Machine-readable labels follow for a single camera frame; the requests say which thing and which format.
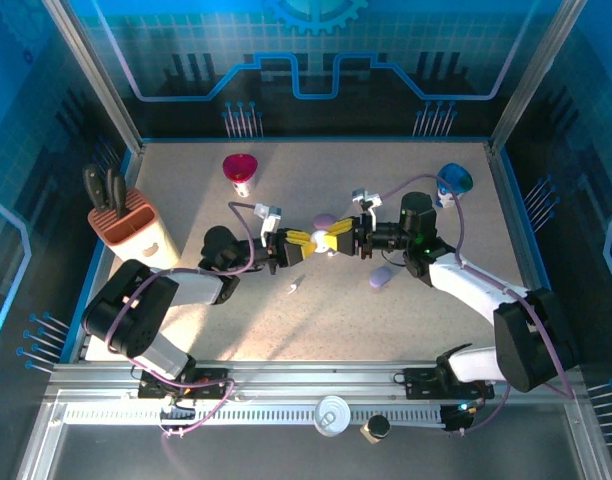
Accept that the aluminium frame post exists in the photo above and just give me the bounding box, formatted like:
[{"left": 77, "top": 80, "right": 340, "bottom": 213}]
[
  {"left": 489, "top": 0, "right": 590, "bottom": 154},
  {"left": 39, "top": 0, "right": 146, "bottom": 154}
]

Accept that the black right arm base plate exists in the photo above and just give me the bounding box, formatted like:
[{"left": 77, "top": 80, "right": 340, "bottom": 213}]
[{"left": 403, "top": 368, "right": 496, "bottom": 401}]

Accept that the cup with blue lid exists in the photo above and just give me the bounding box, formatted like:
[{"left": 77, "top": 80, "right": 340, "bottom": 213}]
[{"left": 435, "top": 162, "right": 474, "bottom": 209}]

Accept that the lavender earbud charging case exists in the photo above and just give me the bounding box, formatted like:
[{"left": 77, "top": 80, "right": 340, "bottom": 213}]
[{"left": 369, "top": 265, "right": 393, "bottom": 291}]

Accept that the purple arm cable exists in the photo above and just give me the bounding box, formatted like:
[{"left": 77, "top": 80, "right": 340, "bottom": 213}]
[
  {"left": 105, "top": 200, "right": 267, "bottom": 441},
  {"left": 378, "top": 172, "right": 577, "bottom": 437}
]

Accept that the black-handled knife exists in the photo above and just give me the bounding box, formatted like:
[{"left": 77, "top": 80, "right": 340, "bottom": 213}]
[
  {"left": 103, "top": 167, "right": 118, "bottom": 209},
  {"left": 80, "top": 163, "right": 100, "bottom": 210},
  {"left": 110, "top": 172, "right": 129, "bottom": 220}
]

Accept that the aluminium mounting rail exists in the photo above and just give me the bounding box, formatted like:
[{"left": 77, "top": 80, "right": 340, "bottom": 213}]
[{"left": 45, "top": 360, "right": 587, "bottom": 399}]

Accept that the cup with magenta lid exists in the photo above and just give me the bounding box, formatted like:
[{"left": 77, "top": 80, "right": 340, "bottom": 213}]
[{"left": 222, "top": 153, "right": 260, "bottom": 199}]

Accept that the terracotta and cream knife block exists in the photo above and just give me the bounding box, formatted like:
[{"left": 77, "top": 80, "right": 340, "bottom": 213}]
[{"left": 87, "top": 188, "right": 182, "bottom": 269}]

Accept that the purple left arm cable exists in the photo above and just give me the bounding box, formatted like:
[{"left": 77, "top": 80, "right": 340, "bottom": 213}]
[{"left": 105, "top": 200, "right": 267, "bottom": 441}]

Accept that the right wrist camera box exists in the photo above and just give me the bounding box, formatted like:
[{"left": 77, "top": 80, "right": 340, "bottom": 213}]
[{"left": 350, "top": 186, "right": 384, "bottom": 215}]

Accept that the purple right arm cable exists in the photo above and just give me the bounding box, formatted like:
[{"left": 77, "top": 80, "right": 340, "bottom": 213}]
[{"left": 378, "top": 172, "right": 577, "bottom": 437}]

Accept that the slotted grey cable duct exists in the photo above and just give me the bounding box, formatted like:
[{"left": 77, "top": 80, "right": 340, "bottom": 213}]
[{"left": 63, "top": 405, "right": 447, "bottom": 426}]

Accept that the small black-lidded jar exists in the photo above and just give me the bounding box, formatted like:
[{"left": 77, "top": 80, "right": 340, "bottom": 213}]
[{"left": 360, "top": 414, "right": 391, "bottom": 445}]

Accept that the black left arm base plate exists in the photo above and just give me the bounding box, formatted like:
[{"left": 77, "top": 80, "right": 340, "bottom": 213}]
[{"left": 137, "top": 367, "right": 231, "bottom": 401}]

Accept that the aluminium table side rail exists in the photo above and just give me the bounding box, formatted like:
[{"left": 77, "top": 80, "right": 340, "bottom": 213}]
[{"left": 487, "top": 143, "right": 560, "bottom": 362}]

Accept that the silver tin can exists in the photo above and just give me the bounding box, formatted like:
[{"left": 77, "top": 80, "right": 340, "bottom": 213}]
[{"left": 313, "top": 394, "right": 352, "bottom": 439}]

